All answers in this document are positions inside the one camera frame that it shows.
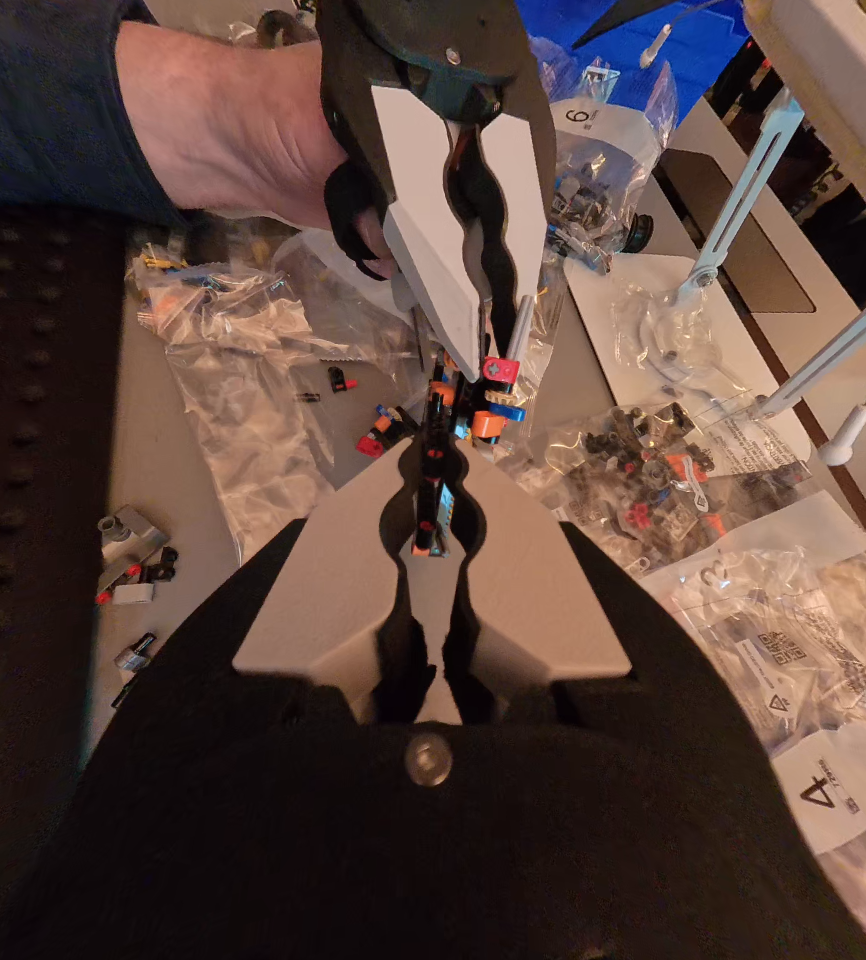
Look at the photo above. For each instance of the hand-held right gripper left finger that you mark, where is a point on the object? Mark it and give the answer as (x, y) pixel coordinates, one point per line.
(320, 592)

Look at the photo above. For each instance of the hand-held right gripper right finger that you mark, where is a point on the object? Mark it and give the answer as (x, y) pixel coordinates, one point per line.
(545, 592)

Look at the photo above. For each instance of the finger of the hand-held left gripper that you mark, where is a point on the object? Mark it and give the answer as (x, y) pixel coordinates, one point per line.
(425, 225)
(527, 202)

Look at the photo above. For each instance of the multicoloured lego assembly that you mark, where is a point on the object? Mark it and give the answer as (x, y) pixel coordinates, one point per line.
(433, 420)

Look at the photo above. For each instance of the person's left forearm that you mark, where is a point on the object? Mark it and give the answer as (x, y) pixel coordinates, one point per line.
(35, 105)

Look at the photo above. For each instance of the white-banded clear lego bag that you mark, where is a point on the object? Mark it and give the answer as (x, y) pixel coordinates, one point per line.
(778, 675)
(590, 127)
(823, 787)

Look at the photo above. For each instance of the small red black lego subassembly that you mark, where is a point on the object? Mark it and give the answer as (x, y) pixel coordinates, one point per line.
(369, 444)

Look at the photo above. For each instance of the black lego connector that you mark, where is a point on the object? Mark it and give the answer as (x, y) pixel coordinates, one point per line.
(159, 574)

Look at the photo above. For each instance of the red black lego pin piece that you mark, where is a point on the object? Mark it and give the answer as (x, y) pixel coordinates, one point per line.
(339, 375)

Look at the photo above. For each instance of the large dark grey lego liftarm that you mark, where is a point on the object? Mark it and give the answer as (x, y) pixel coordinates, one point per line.
(137, 529)

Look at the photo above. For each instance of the person's left hand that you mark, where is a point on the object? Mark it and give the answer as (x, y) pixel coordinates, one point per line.
(238, 127)

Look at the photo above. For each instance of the black rubber tire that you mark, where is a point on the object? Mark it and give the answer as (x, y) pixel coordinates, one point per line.
(639, 232)

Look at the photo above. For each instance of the white printed sheet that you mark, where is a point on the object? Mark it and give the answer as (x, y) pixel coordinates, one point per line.
(598, 322)

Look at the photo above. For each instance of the clear bag black orange parts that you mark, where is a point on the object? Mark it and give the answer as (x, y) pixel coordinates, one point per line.
(628, 472)

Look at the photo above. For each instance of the empty clear zip bag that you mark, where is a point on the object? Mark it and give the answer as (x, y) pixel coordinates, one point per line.
(253, 435)

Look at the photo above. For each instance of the clear bag of mixed parts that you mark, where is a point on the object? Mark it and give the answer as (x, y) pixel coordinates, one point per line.
(545, 375)

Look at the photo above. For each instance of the light grey connector red pin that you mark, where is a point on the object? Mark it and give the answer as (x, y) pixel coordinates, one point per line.
(133, 594)

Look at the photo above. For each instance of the blue plastic bin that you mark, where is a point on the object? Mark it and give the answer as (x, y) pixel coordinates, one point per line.
(703, 37)

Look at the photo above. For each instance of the dark perforated board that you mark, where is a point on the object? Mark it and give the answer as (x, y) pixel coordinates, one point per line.
(13, 450)

